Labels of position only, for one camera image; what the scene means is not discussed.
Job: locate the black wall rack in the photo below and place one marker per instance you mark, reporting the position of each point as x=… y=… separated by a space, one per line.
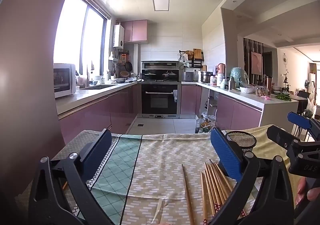
x=190 y=62

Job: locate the hanging frying pan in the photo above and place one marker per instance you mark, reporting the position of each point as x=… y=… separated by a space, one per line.
x=128 y=66

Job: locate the white bowl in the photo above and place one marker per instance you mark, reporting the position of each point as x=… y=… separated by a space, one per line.
x=247 y=90

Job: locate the ceiling light panel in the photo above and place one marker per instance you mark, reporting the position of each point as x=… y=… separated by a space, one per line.
x=161 y=2

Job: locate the framed wall painting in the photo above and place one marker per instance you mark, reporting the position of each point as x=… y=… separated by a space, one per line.
x=256 y=63

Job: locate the white water heater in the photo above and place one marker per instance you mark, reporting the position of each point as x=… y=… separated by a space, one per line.
x=118 y=36

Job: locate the plastic bag of greens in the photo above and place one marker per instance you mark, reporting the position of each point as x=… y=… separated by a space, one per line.
x=208 y=125

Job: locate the floral-end wooden chopstick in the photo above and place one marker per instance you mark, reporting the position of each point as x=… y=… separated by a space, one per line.
x=65 y=185
x=187 y=192

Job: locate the kitchen sink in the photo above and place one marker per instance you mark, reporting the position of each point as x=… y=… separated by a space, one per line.
x=98 y=86

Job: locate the pile of chopsticks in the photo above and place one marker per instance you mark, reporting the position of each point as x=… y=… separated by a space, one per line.
x=212 y=190

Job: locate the kitchen window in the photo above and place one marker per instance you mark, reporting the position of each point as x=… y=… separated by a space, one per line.
x=72 y=34

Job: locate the teal covered appliance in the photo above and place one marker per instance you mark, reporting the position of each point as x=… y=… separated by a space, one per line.
x=238 y=76

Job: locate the wall clock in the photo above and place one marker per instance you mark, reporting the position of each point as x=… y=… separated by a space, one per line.
x=285 y=58

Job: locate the black range hood cooker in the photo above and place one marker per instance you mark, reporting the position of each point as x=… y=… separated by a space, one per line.
x=160 y=66

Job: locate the brown insulated bottle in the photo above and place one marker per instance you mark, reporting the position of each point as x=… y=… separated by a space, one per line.
x=268 y=84

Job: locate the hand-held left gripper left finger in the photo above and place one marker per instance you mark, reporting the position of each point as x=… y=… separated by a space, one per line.
x=98 y=150

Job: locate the pink kitchen base cabinets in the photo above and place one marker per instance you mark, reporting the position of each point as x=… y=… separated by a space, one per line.
x=100 y=107
x=237 y=115

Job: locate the bunch of green vegetables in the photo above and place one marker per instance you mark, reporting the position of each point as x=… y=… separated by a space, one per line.
x=283 y=97

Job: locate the steel stock pot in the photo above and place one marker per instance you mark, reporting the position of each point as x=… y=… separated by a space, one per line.
x=206 y=77

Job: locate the steel sink faucet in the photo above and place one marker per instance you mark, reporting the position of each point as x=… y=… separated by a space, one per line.
x=88 y=74

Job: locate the steel mixing bowl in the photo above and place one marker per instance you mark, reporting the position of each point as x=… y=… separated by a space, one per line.
x=120 y=80

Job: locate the black mesh utensil holder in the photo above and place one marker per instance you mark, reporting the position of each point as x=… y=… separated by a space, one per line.
x=241 y=140

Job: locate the steel thermos bottle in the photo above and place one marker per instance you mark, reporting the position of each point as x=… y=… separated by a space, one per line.
x=232 y=83

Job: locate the black pot with lid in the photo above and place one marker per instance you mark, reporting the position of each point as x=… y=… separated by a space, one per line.
x=168 y=73
x=149 y=74

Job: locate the built-in black oven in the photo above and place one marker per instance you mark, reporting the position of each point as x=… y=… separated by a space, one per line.
x=160 y=100

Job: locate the pink wall cabinet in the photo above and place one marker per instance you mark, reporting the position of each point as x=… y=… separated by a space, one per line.
x=135 y=31

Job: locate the person's right hand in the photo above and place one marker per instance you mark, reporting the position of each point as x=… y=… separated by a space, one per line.
x=313 y=193

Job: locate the patterned tablecloth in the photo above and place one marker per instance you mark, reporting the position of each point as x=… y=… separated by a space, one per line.
x=155 y=165

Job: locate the striped wall panel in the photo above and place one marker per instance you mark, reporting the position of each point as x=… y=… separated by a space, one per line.
x=247 y=47

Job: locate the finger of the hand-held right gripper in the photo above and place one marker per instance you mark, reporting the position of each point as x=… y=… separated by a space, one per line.
x=277 y=135
x=298 y=119

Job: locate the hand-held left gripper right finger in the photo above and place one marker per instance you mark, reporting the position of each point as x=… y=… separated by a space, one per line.
x=225 y=155

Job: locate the clear oil bottle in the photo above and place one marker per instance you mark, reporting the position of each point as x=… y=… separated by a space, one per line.
x=199 y=125

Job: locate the clear plastic food container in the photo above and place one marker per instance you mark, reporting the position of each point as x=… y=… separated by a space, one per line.
x=262 y=92

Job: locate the white toaster oven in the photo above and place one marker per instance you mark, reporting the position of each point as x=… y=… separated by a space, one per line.
x=63 y=79

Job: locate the small pink item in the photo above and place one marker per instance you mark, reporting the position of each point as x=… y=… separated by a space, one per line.
x=267 y=98

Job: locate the dark dining table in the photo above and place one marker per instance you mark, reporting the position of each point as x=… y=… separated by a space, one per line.
x=297 y=97

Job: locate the tall refrigerator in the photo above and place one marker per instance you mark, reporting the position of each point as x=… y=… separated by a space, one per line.
x=25 y=64

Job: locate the wooden cutting board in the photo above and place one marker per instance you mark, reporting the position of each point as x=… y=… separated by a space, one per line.
x=198 y=53

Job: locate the pink electric kettle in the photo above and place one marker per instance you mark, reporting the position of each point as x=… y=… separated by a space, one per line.
x=221 y=68

